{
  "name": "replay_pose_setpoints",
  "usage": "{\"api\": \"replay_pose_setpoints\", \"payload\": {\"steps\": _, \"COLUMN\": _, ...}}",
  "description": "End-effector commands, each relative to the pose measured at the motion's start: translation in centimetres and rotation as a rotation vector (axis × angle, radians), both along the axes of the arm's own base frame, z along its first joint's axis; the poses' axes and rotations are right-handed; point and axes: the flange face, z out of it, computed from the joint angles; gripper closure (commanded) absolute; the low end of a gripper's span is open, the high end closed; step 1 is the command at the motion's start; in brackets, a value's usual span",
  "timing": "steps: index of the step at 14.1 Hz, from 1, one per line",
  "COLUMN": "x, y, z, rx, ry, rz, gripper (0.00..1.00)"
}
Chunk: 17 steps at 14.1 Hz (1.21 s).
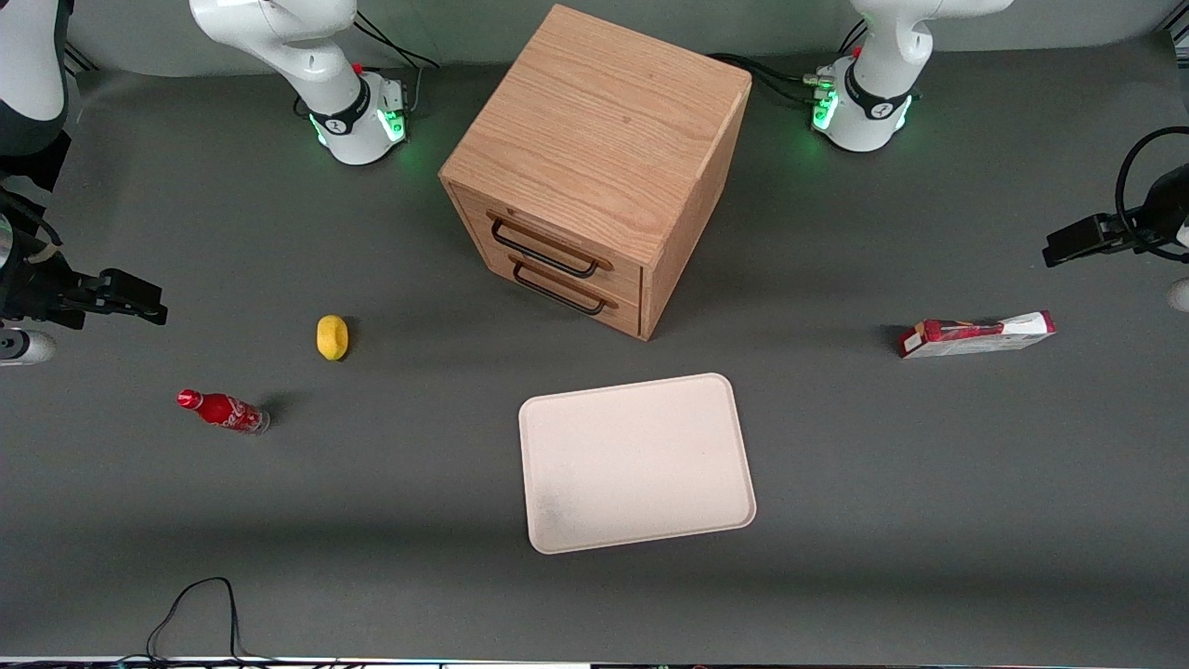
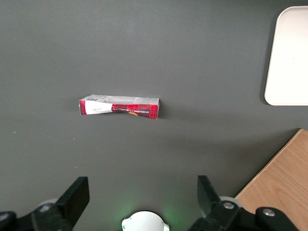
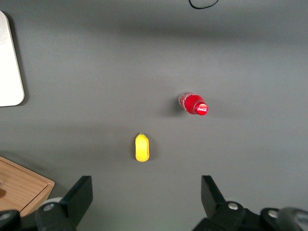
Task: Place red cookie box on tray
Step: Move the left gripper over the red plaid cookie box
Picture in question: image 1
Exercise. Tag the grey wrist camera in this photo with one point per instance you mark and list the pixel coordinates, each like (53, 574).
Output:
(20, 347)
(1181, 295)

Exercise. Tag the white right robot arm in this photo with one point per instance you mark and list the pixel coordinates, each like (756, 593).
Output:
(297, 37)

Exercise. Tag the red cookie box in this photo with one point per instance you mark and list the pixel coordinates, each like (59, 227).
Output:
(975, 334)

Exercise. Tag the yellow lemon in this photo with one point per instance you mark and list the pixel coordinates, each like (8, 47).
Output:
(332, 336)

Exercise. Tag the wooden drawer cabinet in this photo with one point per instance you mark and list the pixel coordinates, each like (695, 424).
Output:
(594, 130)

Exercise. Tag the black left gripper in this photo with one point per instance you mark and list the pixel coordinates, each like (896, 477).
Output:
(1163, 208)

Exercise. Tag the red cola bottle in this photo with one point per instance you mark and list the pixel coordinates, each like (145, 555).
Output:
(223, 410)

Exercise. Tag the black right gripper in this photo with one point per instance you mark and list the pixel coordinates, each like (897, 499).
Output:
(35, 282)

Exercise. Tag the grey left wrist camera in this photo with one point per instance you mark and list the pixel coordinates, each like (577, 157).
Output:
(1181, 295)

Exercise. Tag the cream plastic tray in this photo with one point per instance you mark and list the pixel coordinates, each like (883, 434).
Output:
(636, 460)

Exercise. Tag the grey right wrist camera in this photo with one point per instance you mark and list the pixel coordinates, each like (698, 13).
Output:
(20, 347)

